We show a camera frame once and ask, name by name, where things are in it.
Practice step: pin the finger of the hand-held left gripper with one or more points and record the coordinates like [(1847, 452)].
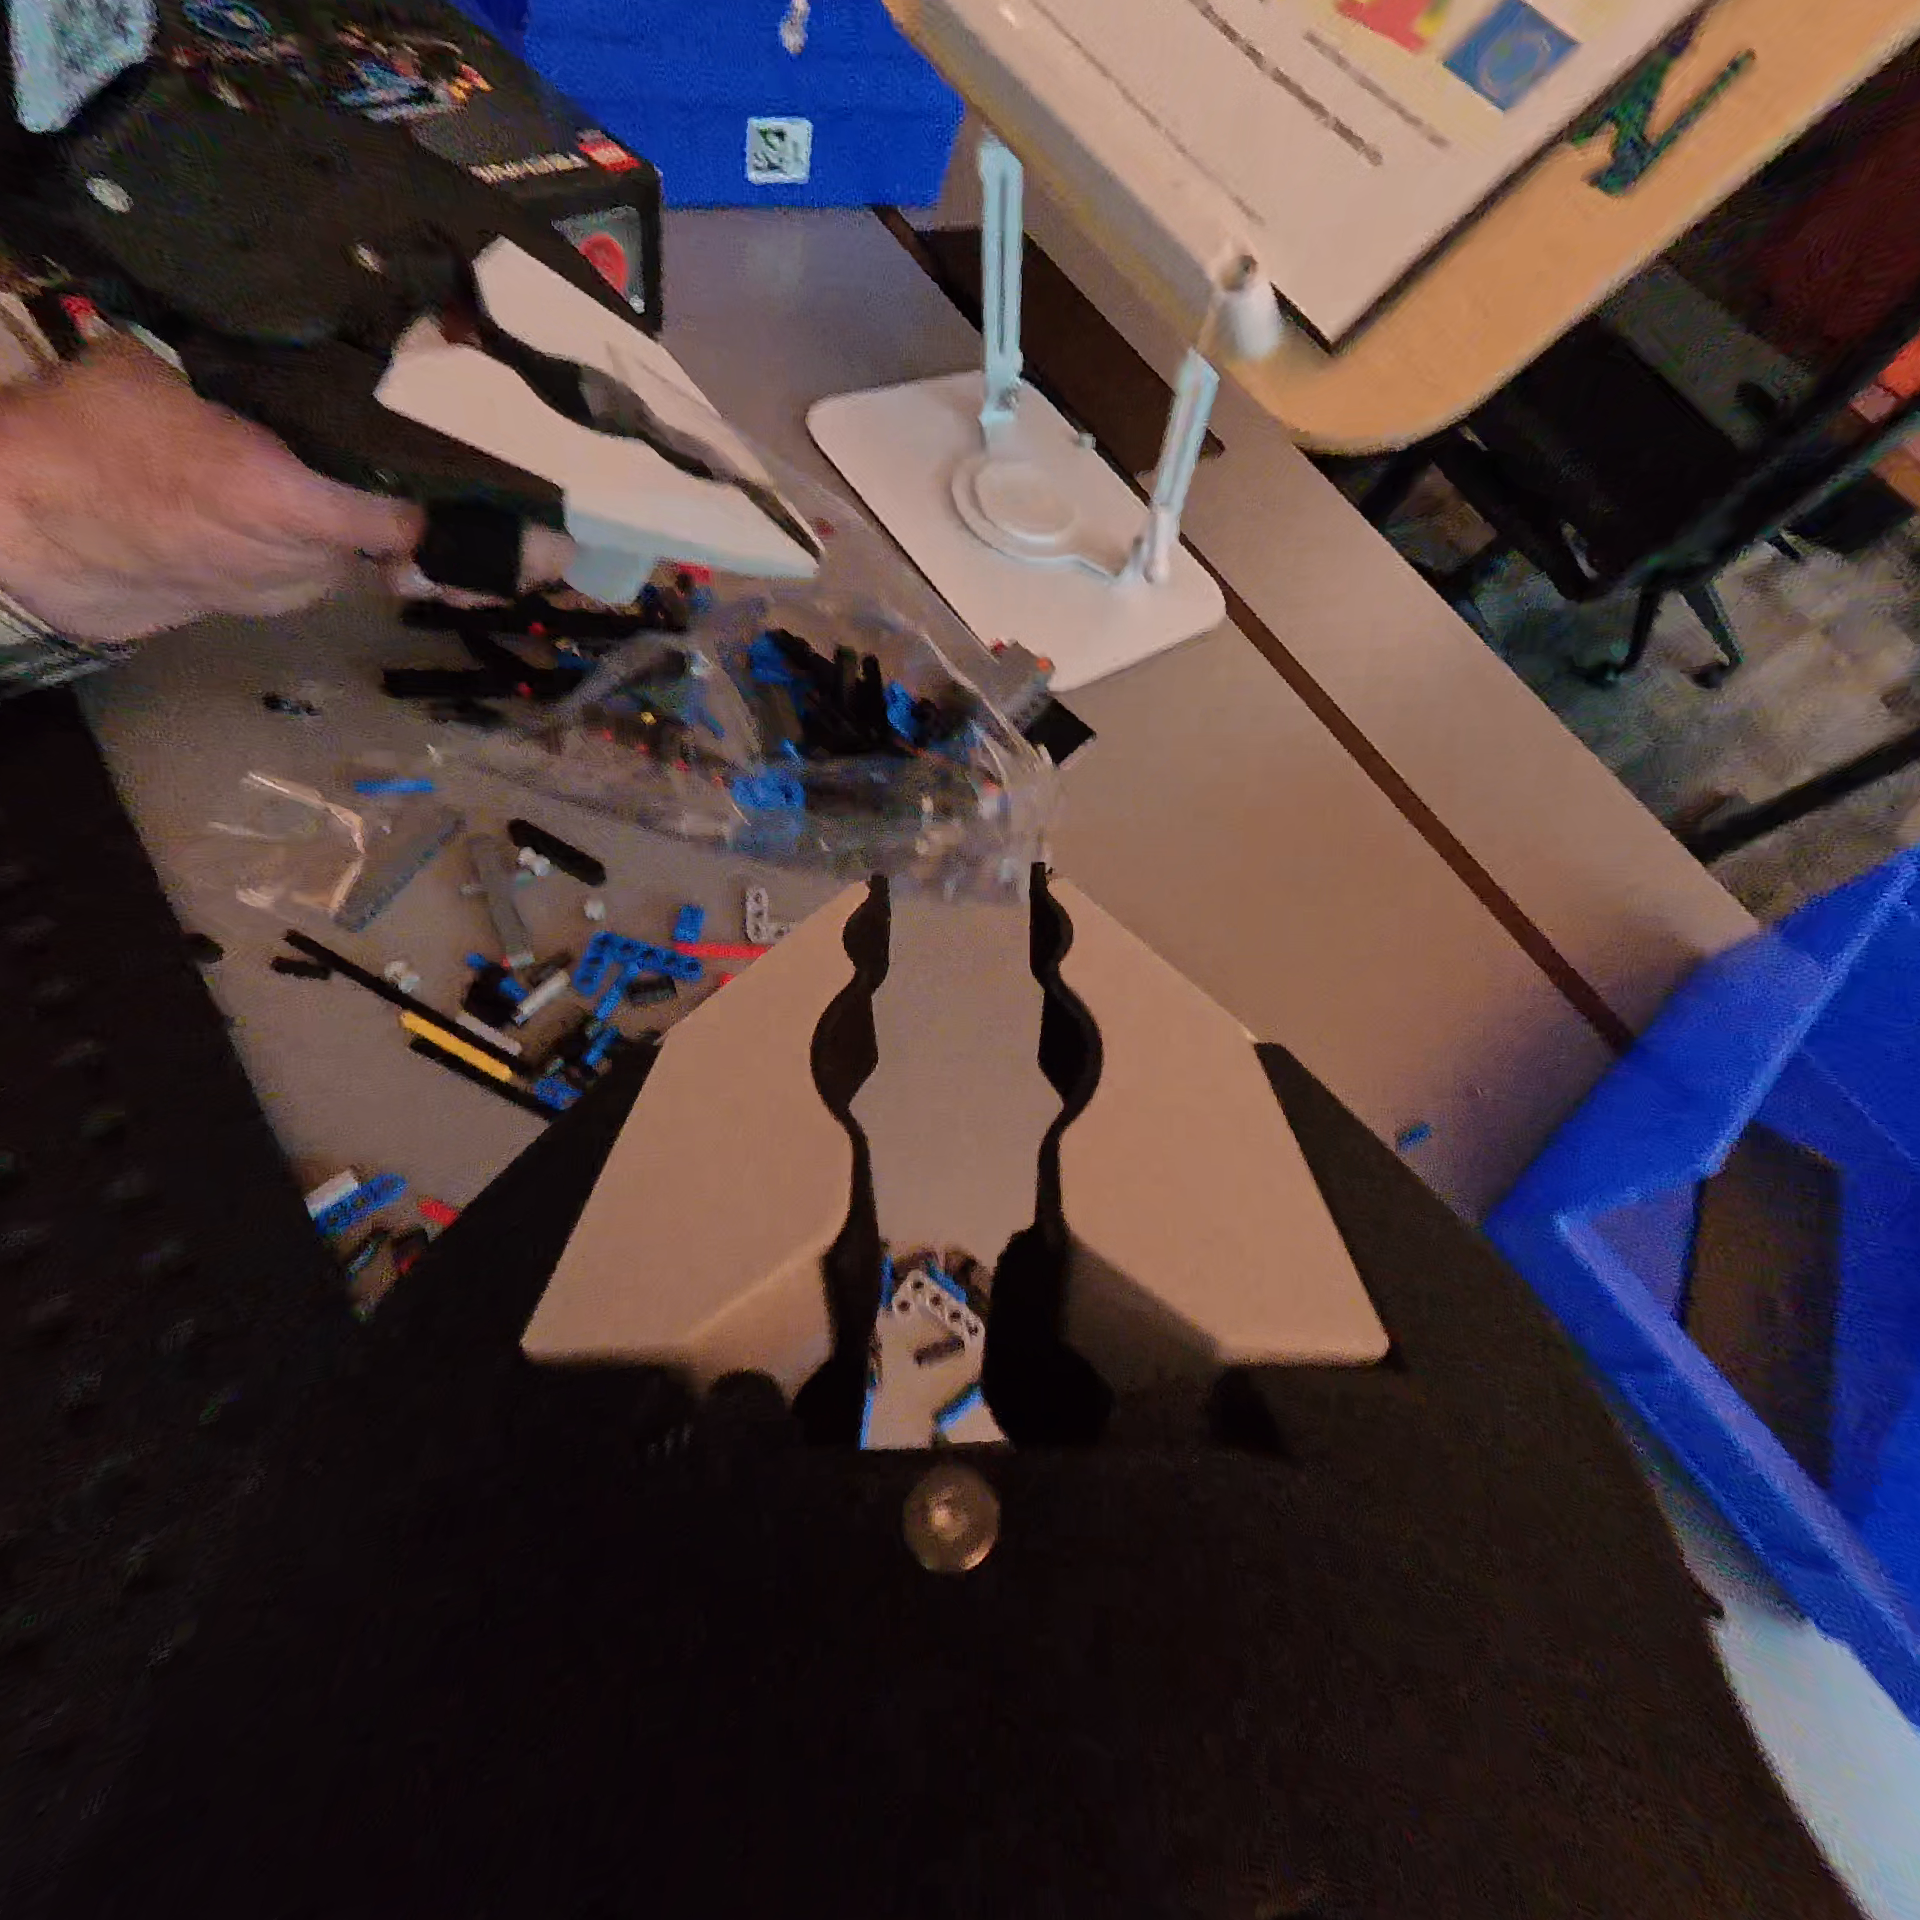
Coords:
[(571, 481), (644, 375)]

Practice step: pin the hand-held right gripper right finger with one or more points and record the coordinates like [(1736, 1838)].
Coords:
[(1216, 1201)]

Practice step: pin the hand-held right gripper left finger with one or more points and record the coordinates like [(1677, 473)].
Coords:
[(706, 1201)]

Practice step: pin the pile of toy building pieces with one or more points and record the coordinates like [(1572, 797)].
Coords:
[(616, 968)]

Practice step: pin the clear plastic bag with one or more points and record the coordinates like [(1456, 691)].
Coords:
[(780, 720), (346, 843)]

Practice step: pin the toy truck cardboard box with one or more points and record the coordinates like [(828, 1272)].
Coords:
[(361, 93)]

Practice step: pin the person's left forearm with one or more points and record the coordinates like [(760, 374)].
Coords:
[(26, 645)]

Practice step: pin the grey desk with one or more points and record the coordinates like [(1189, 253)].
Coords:
[(1351, 901)]

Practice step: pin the person's left hand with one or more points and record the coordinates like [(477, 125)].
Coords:
[(151, 496)]

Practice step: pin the yellow toy beam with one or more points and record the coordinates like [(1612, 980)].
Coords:
[(466, 1053)]

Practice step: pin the instruction sheet wooden board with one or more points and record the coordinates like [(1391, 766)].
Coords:
[(1410, 123)]

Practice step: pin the black metal furniture legs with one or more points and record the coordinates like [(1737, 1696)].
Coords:
[(1739, 573)]

